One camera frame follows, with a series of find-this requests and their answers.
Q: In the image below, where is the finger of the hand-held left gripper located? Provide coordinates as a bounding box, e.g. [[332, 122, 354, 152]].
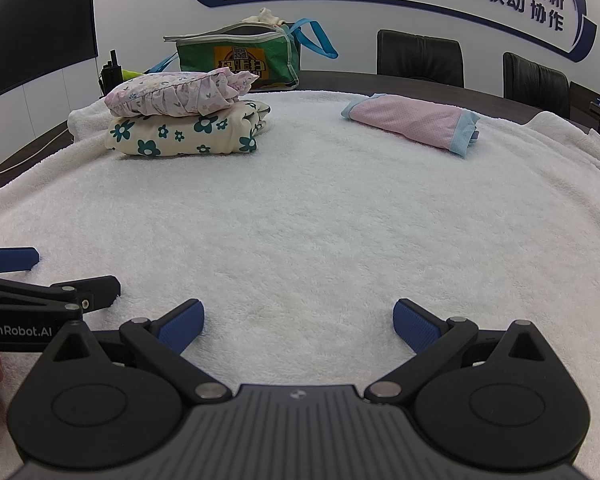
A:
[[0, 274, 122, 319], [0, 246, 40, 275]]

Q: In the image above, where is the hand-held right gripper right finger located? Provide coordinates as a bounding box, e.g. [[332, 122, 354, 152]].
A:
[[365, 298, 551, 405]]

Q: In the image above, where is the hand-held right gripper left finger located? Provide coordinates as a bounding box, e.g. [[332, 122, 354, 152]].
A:
[[52, 298, 233, 404]]

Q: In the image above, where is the pink floral garment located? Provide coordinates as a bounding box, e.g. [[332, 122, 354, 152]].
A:
[[104, 70, 260, 120]]

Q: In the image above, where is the white fluffy towel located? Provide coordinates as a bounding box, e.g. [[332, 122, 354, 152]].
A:
[[0, 89, 600, 480]]

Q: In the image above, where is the cream garment with green flowers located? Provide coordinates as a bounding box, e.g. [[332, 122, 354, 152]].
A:
[[104, 101, 272, 159]]

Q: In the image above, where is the pink garment with blue trim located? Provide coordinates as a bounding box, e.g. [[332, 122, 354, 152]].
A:
[[341, 94, 481, 157]]

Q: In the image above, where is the black handheld radio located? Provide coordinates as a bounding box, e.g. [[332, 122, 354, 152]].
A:
[[100, 50, 126, 96]]

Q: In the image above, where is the black office chair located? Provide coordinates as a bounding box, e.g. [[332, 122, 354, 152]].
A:
[[502, 52, 572, 119], [376, 30, 465, 88]]

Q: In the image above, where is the cream cloth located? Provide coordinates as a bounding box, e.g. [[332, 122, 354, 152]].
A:
[[243, 8, 286, 27]]

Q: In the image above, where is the black wall screen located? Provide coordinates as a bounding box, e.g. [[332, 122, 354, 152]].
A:
[[0, 0, 100, 107]]

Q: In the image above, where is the green bag with blue straps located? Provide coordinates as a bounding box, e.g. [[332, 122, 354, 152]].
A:
[[147, 17, 338, 92]]

